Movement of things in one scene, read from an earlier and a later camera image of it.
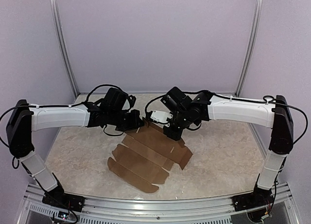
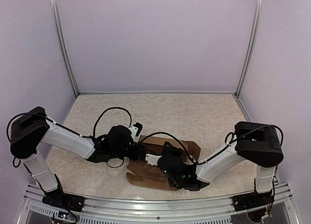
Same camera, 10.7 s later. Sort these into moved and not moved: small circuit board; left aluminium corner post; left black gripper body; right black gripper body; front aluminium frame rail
Moved: right black gripper body; left black gripper body
Not moved: left aluminium corner post; small circuit board; front aluminium frame rail
